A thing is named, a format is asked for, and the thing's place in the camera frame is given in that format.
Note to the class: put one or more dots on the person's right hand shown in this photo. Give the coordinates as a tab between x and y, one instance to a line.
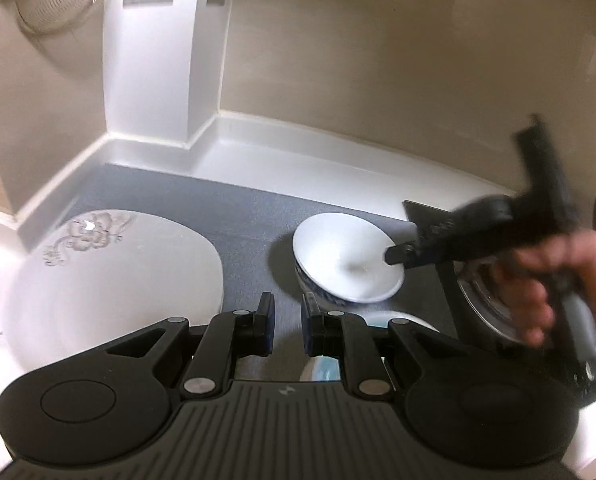
578	270

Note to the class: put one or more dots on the grey table mat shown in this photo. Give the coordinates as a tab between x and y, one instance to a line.
258	220

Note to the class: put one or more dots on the white floral plate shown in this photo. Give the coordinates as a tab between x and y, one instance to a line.
117	290

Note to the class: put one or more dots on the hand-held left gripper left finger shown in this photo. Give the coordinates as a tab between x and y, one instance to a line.
268	327

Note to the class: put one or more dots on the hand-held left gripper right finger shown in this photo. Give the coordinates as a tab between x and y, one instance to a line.
306	330

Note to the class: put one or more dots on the celadon green small bowl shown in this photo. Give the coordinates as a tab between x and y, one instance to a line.
328	366

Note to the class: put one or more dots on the white bowl blue pattern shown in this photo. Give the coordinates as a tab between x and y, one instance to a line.
348	260

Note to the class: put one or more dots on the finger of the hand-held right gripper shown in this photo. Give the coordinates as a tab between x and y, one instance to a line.
400	255

